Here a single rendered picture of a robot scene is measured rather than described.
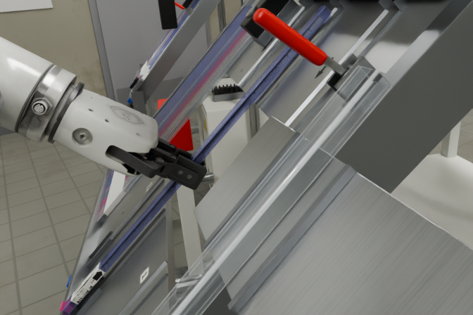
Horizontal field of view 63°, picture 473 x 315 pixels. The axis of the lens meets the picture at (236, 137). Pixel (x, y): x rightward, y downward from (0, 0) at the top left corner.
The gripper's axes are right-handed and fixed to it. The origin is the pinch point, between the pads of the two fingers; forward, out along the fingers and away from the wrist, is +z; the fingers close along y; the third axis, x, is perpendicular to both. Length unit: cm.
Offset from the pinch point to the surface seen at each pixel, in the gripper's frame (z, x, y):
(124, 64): -13, 62, 393
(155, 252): 0.3, 8.7, -5.7
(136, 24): -21, 19, 401
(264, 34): 3.6, -19.6, 14.5
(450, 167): 74, -18, 39
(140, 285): -0.1, 11.2, -8.7
